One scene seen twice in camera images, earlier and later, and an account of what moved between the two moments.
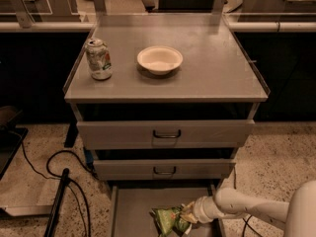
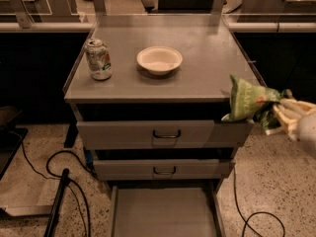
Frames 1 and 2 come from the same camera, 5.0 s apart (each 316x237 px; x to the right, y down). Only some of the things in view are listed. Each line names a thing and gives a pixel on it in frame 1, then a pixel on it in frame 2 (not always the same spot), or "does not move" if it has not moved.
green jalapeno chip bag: x=169 y=221 to x=251 y=101
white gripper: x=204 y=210 to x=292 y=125
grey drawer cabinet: x=163 y=103 does not move
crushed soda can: x=99 y=59 does not move
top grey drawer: x=163 y=134 does not move
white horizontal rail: x=235 y=26 does not move
